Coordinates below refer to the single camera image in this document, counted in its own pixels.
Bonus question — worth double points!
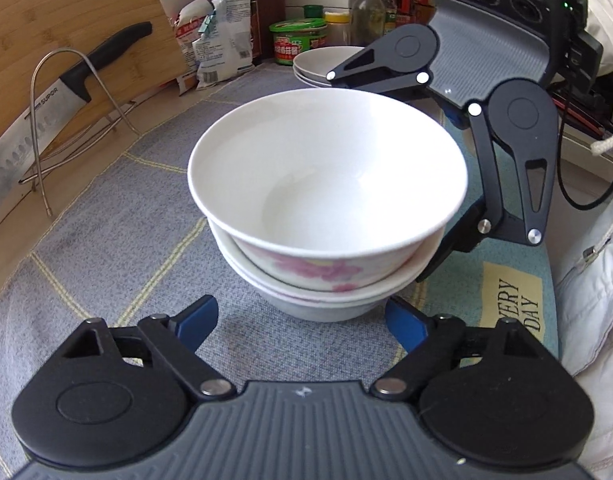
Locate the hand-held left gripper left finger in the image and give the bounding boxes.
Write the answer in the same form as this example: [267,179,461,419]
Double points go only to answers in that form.
[61,295,237,401]

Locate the yellow lid spice jar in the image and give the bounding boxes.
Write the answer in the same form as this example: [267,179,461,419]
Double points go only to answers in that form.
[324,10,352,48]

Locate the white plate fruit print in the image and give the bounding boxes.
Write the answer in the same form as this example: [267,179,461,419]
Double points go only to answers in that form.
[293,46,382,81]

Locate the clear glass bottle dark contents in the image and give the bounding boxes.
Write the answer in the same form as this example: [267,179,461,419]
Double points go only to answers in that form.
[351,0,387,48]

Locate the white bowl pink flower print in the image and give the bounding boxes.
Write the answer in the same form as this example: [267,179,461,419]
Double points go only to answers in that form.
[206,215,446,301]
[187,87,468,293]
[221,245,427,323]

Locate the bamboo cutting board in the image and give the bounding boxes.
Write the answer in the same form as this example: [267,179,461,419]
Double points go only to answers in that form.
[0,0,188,161]

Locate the black handle kitchen knife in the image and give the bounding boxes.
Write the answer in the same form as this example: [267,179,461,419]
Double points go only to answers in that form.
[0,21,153,226]

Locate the white blue printed bag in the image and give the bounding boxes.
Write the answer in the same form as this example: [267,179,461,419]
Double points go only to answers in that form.
[194,0,254,91]

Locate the white jacket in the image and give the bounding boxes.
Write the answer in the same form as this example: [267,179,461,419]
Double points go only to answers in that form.
[551,195,613,480]

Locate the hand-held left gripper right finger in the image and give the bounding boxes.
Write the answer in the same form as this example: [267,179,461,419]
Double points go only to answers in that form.
[369,296,545,401]

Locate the green lid sauce jar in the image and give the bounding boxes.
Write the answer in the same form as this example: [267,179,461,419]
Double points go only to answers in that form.
[269,17,329,67]

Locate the grey-blue checked table mat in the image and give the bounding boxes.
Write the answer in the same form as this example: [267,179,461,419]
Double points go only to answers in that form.
[0,62,560,480]

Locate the white red printed bag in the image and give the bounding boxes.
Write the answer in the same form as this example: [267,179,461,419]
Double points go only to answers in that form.
[170,0,217,95]

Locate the metal wire rack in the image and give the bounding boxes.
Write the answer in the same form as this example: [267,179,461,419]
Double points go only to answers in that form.
[17,49,142,217]

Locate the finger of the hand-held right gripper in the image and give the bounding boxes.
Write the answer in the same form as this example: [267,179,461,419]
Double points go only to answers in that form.
[417,102,560,283]
[325,39,471,114]

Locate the black cable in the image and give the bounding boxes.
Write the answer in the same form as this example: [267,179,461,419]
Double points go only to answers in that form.
[554,77,613,211]

